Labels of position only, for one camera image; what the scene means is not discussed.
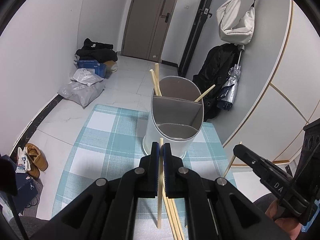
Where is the teal plaid tablecloth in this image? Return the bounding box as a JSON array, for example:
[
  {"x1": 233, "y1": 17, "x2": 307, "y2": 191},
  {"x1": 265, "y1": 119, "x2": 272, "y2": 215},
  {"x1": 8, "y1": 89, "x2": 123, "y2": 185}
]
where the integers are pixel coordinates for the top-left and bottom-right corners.
[{"x1": 51, "y1": 104, "x2": 238, "y2": 222}]

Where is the black strap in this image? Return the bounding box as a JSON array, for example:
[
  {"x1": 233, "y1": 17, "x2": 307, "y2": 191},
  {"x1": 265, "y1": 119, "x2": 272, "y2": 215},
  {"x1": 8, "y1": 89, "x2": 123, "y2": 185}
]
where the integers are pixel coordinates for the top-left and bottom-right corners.
[{"x1": 9, "y1": 195, "x2": 28, "y2": 240}]

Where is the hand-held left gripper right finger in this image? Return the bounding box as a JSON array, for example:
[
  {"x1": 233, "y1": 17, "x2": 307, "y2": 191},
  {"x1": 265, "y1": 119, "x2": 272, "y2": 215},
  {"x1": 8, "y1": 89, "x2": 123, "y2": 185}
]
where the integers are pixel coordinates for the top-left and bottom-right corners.
[{"x1": 163, "y1": 143, "x2": 293, "y2": 240}]

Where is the large grey parcel bag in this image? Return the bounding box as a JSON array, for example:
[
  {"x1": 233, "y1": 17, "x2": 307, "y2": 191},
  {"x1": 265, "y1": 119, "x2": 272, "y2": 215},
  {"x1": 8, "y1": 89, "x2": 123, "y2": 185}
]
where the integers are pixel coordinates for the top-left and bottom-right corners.
[{"x1": 58, "y1": 81, "x2": 106, "y2": 109}]

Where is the wooden chopstick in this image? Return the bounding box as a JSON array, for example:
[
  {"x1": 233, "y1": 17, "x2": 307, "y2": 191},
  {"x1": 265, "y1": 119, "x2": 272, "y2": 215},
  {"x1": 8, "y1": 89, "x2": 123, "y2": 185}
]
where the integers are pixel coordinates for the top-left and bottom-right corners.
[
  {"x1": 222, "y1": 141, "x2": 242, "y2": 178},
  {"x1": 155, "y1": 63, "x2": 162, "y2": 92},
  {"x1": 194, "y1": 84, "x2": 216, "y2": 103},
  {"x1": 157, "y1": 137, "x2": 164, "y2": 230},
  {"x1": 149, "y1": 69, "x2": 163, "y2": 97}
]

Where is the brown paper bag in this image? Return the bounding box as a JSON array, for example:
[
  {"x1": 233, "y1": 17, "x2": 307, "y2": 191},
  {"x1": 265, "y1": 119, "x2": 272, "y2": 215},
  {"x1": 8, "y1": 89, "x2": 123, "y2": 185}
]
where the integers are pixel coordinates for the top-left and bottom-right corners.
[{"x1": 104, "y1": 60, "x2": 118, "y2": 73}]

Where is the dark blue box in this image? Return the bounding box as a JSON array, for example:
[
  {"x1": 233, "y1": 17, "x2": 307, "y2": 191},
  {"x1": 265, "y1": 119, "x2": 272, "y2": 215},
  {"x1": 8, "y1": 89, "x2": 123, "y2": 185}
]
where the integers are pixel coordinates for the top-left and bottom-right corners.
[{"x1": 11, "y1": 172, "x2": 42, "y2": 210}]

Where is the white wardrobe gold trim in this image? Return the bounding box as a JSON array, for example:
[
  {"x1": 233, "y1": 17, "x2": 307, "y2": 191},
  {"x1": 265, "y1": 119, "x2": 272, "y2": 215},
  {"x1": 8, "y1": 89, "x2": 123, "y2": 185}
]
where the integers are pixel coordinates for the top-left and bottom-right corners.
[{"x1": 222, "y1": 0, "x2": 320, "y2": 170}]

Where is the dark cloth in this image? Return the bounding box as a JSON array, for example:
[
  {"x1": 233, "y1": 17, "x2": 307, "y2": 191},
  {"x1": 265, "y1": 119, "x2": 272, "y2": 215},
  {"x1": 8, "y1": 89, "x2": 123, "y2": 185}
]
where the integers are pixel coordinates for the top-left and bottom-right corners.
[{"x1": 0, "y1": 154, "x2": 19, "y2": 197}]

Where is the person's right hand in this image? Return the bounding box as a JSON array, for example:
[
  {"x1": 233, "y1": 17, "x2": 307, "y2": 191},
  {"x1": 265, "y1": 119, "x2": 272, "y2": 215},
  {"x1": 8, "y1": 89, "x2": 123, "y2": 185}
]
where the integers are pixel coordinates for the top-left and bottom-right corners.
[{"x1": 265, "y1": 200, "x2": 308, "y2": 240}]

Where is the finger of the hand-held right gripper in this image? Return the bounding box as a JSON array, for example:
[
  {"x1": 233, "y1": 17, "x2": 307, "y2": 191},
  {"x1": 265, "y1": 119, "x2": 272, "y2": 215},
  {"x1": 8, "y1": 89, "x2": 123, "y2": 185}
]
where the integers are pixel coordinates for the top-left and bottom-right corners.
[{"x1": 233, "y1": 144, "x2": 263, "y2": 181}]

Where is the tan boot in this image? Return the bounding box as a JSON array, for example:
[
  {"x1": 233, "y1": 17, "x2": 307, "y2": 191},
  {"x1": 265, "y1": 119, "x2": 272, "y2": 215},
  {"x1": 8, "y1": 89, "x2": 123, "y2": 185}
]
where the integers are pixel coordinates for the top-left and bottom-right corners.
[
  {"x1": 25, "y1": 165, "x2": 41, "y2": 179},
  {"x1": 26, "y1": 143, "x2": 49, "y2": 172}
]

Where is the white sling bag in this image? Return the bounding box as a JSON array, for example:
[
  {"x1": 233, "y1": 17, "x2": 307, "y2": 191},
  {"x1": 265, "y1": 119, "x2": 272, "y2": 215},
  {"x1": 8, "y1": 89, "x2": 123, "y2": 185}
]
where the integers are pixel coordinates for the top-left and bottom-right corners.
[{"x1": 216, "y1": 0, "x2": 257, "y2": 45}]

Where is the pile of black clothes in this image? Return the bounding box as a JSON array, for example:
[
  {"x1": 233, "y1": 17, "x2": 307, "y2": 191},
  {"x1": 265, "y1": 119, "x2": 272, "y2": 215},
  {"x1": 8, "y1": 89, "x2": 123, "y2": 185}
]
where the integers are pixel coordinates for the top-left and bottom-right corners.
[{"x1": 76, "y1": 38, "x2": 118, "y2": 64}]

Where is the black cable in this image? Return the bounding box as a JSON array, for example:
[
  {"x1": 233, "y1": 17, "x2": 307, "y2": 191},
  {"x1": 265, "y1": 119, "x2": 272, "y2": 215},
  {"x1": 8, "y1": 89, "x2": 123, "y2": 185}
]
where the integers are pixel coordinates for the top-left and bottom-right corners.
[{"x1": 25, "y1": 195, "x2": 40, "y2": 209}]

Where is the black jacket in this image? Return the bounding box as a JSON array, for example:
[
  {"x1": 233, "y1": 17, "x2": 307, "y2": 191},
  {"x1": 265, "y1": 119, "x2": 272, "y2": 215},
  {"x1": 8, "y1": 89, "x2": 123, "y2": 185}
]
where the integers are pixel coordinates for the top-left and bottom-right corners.
[{"x1": 192, "y1": 43, "x2": 242, "y2": 120}]

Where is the white plastic bag blue print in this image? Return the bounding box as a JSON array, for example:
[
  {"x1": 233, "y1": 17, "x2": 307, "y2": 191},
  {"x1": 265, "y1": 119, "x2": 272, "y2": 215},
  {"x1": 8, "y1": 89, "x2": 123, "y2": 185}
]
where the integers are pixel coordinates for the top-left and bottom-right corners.
[{"x1": 15, "y1": 147, "x2": 32, "y2": 173}]

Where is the white utensil holder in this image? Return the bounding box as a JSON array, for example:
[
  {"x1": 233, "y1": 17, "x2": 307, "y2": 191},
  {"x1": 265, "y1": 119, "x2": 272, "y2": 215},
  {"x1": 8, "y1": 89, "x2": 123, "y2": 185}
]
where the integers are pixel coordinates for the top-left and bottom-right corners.
[{"x1": 142, "y1": 76, "x2": 205, "y2": 158}]

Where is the silver folded umbrella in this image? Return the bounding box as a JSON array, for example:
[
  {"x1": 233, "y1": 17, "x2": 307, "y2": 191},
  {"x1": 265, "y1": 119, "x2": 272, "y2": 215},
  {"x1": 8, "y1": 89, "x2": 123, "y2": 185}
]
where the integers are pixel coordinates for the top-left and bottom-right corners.
[{"x1": 216, "y1": 44, "x2": 247, "y2": 110}]

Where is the blue cardboard box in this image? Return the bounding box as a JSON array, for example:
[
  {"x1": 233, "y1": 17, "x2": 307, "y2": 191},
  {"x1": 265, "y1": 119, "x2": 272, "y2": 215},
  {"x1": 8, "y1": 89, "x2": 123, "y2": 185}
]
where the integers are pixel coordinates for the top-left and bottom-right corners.
[{"x1": 77, "y1": 59, "x2": 107, "y2": 78}]

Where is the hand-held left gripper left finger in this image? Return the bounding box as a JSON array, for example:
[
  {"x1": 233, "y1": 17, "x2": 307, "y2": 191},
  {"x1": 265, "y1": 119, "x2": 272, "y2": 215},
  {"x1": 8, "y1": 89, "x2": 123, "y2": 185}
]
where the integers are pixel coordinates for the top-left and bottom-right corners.
[{"x1": 32, "y1": 141, "x2": 160, "y2": 240}]

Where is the small grey parcel bag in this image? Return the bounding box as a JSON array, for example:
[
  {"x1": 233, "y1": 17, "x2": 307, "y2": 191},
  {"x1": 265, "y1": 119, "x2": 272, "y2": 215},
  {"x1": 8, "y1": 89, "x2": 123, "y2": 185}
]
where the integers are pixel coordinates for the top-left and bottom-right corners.
[{"x1": 71, "y1": 68, "x2": 104, "y2": 87}]

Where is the bundle of wooden chopsticks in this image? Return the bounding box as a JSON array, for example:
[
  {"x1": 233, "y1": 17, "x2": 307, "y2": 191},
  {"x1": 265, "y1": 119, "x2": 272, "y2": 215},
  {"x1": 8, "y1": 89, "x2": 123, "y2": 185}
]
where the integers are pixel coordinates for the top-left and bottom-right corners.
[{"x1": 162, "y1": 189, "x2": 186, "y2": 240}]

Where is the grey-brown entrance door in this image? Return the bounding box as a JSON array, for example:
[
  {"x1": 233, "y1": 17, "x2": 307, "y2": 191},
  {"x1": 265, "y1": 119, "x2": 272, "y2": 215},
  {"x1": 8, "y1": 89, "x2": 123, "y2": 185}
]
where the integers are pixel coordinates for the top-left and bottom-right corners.
[{"x1": 121, "y1": 0, "x2": 182, "y2": 62}]

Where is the black interior door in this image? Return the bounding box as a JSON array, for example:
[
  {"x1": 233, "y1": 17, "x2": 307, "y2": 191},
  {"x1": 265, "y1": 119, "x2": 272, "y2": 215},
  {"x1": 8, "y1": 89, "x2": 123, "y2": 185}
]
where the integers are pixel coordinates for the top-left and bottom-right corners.
[{"x1": 179, "y1": 0, "x2": 220, "y2": 79}]

